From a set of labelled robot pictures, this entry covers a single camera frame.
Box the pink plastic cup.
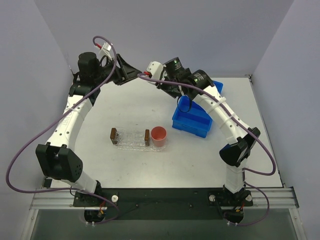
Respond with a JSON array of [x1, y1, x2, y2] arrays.
[[150, 126, 167, 147]]

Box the clear acrylic toothbrush holder rack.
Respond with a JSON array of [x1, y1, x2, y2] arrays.
[[109, 127, 150, 147]]

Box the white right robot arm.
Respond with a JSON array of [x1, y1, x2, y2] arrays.
[[146, 57, 261, 194]]

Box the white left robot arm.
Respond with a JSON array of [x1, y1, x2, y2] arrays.
[[35, 52, 140, 206]]

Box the clear textured glass tray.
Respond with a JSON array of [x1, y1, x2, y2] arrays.
[[110, 127, 167, 152]]

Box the blue plastic compartment bin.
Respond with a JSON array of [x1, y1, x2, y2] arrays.
[[172, 95, 213, 138]]

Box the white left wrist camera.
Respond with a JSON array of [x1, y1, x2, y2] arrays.
[[98, 42, 113, 60]]

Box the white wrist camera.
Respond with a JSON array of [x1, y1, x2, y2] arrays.
[[146, 61, 164, 80], [98, 42, 113, 60]]

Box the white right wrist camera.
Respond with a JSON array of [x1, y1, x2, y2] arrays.
[[146, 61, 164, 80]]

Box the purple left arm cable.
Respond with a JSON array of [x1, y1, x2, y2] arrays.
[[5, 36, 121, 225]]

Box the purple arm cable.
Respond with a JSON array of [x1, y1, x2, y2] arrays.
[[5, 36, 121, 225], [136, 72, 278, 227]]

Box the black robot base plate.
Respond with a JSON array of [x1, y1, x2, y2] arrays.
[[73, 187, 253, 223]]

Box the aluminium frame rail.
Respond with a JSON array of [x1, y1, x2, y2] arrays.
[[29, 188, 300, 210]]

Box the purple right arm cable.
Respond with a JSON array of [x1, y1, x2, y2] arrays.
[[136, 72, 278, 227]]

